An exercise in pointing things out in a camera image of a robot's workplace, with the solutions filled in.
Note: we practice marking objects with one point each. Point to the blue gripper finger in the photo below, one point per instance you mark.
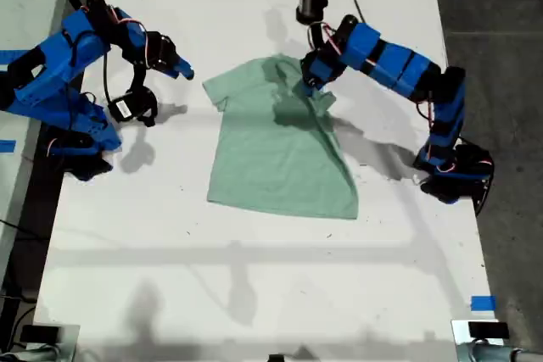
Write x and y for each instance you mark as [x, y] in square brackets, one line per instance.
[301, 87]
[181, 74]
[183, 63]
[311, 90]

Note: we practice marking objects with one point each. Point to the pale green T-shirt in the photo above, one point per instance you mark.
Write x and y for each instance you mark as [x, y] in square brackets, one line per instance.
[263, 158]

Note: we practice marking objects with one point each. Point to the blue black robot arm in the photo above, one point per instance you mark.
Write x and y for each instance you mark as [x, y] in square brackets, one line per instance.
[46, 74]
[394, 61]

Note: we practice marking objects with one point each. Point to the long blue tape strip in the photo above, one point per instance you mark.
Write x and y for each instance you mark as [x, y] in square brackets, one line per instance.
[8, 58]

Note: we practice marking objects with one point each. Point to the small black block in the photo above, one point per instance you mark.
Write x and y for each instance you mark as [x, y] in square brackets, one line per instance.
[275, 358]

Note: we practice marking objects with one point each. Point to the small black box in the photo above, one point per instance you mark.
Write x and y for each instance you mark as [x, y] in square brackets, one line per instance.
[39, 333]
[488, 330]

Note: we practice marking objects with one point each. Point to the grey metal tube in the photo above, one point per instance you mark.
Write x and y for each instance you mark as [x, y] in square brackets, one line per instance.
[42, 354]
[496, 354]

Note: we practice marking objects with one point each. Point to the black camera stalk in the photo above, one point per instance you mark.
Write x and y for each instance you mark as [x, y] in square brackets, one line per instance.
[314, 35]
[138, 78]

